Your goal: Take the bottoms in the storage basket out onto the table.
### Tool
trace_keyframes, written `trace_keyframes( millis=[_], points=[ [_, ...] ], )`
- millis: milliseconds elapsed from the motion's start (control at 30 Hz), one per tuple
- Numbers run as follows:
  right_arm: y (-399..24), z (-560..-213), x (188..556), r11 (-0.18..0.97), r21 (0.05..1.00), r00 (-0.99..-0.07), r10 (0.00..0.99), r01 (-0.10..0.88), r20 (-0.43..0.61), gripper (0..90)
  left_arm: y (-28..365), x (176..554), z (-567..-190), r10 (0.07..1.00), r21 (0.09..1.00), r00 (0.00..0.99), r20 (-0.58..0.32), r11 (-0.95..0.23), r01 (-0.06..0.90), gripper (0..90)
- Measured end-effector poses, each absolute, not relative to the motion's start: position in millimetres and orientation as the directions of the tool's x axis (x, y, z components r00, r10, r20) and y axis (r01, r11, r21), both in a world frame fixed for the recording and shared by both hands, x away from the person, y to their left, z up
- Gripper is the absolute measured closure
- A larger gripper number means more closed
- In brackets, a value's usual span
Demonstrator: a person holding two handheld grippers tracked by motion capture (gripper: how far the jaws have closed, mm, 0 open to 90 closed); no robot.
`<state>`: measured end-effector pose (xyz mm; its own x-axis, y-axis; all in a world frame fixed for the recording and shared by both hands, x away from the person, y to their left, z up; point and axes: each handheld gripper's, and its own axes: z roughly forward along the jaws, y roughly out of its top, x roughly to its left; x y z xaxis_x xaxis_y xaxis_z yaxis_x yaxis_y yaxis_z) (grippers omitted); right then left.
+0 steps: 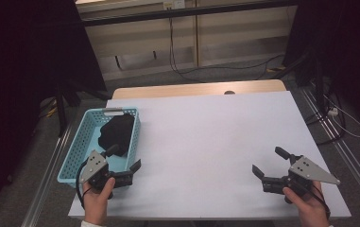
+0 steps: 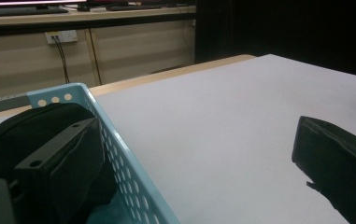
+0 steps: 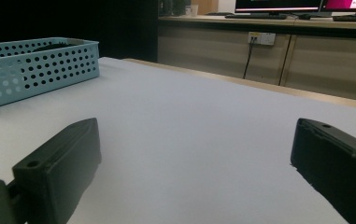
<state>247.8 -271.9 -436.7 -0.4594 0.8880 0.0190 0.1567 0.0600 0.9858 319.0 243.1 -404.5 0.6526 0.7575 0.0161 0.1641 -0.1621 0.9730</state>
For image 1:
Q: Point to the person's right hand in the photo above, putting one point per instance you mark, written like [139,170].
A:
[310,208]

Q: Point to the black tripod stand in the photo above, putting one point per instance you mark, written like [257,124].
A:
[61,116]

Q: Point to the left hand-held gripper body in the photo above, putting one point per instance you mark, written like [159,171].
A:
[95,167]

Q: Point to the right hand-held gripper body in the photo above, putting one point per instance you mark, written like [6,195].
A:
[306,171]

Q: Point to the black horizontal bar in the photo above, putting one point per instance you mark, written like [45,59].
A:
[180,12]

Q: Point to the black pants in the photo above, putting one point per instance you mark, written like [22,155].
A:
[117,132]

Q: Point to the light blue plastic basket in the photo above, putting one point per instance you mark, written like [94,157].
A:
[83,148]

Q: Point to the person's left hand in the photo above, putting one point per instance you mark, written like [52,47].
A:
[95,205]

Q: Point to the metal floor rail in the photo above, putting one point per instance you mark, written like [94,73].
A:
[351,157]
[47,179]

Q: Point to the white table cover sheet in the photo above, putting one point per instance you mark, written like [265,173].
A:
[184,201]

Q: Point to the beige wall cabinet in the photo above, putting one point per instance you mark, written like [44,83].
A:
[231,41]

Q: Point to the white wall socket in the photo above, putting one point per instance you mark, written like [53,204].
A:
[174,3]

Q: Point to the wide black curtain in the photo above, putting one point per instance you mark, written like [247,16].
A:
[17,63]

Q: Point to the black metal stand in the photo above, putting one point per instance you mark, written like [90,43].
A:
[318,85]

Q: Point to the narrow black curtain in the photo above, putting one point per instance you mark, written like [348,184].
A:
[351,47]

